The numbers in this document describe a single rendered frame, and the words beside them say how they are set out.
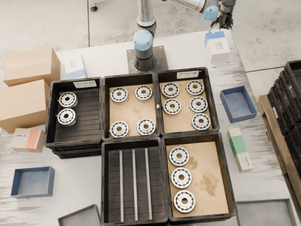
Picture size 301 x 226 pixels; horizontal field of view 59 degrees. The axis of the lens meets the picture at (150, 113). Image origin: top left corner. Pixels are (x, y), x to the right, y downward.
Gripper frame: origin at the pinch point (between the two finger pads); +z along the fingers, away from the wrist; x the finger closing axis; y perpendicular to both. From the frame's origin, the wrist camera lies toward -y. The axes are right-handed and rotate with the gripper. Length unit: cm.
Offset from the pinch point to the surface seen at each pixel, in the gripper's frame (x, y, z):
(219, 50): -0.8, 7.7, 9.2
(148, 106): -52, 44, 5
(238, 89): 5.0, 35.3, 14.4
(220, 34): 3.5, -6.0, 9.3
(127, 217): -69, 101, 5
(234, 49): 12.8, 0.9, 18.3
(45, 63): -112, 4, 2
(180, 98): -33, 41, 5
